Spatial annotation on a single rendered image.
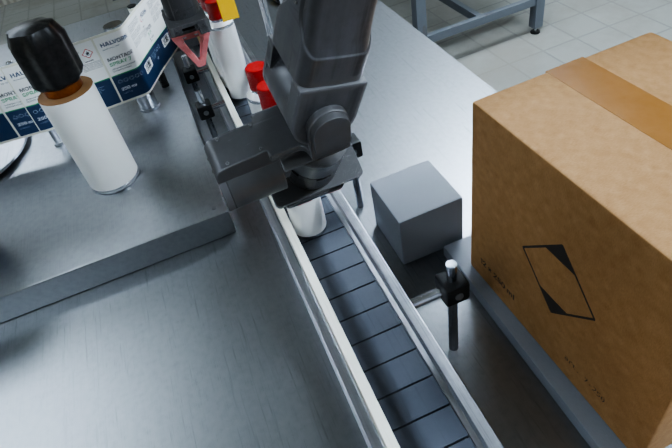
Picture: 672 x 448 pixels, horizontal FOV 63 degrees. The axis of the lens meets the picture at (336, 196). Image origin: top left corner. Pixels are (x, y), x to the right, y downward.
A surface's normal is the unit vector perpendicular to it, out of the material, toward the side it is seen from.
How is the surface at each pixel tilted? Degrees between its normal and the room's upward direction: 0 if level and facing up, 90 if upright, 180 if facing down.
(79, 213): 0
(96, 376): 0
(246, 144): 19
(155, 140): 0
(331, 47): 95
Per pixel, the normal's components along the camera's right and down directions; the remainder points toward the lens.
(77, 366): -0.16, -0.72
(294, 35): -0.88, 0.22
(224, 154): -0.11, -0.47
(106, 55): 0.43, 0.56
